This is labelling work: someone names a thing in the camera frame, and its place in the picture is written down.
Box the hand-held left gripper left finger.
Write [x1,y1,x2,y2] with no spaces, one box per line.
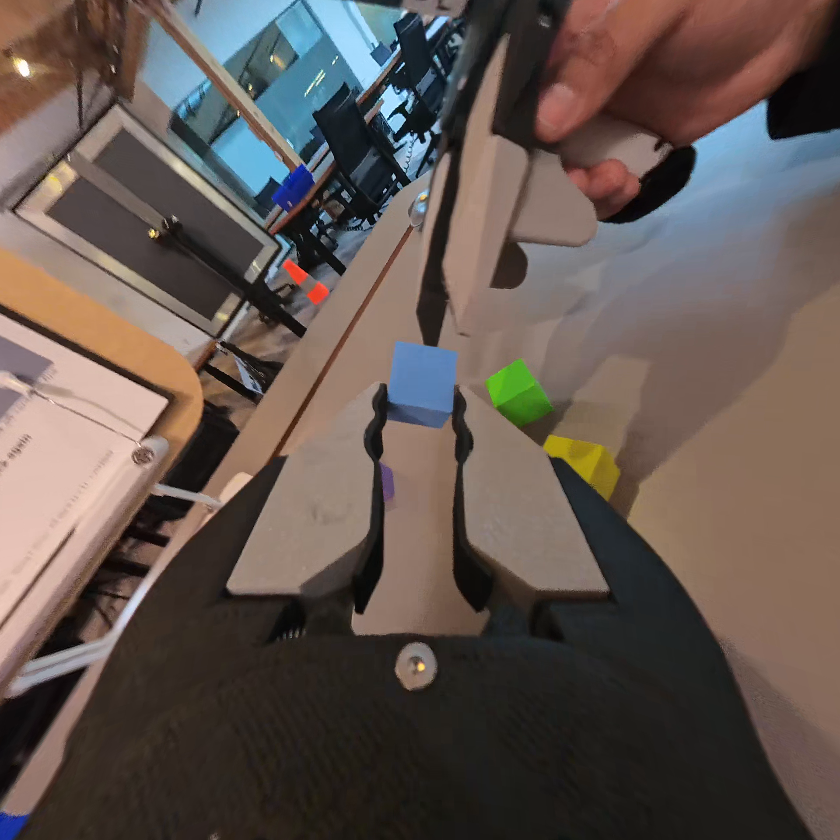
[225,382,389,616]

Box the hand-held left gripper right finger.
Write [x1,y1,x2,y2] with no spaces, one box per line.
[451,385,613,614]

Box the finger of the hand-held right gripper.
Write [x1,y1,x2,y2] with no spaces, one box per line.
[415,154,462,347]
[441,38,527,337]

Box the yellow foam cube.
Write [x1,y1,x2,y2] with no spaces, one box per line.
[542,434,621,503]

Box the blue foam cube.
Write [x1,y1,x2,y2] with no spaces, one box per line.
[387,341,459,429]

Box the green foam cube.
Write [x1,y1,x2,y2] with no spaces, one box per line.
[486,359,555,427]

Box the person's right hand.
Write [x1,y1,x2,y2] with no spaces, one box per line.
[535,0,824,222]

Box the black office chair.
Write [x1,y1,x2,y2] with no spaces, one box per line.
[312,82,413,231]
[390,13,463,178]

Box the orange traffic cone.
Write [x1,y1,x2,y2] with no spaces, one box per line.
[282,259,330,306]

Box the small blue storage bin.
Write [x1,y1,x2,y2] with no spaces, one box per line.
[272,164,315,212]

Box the brown wooden board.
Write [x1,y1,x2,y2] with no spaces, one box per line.
[0,249,206,460]

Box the grey door with dark panels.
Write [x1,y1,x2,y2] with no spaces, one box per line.
[10,105,290,339]

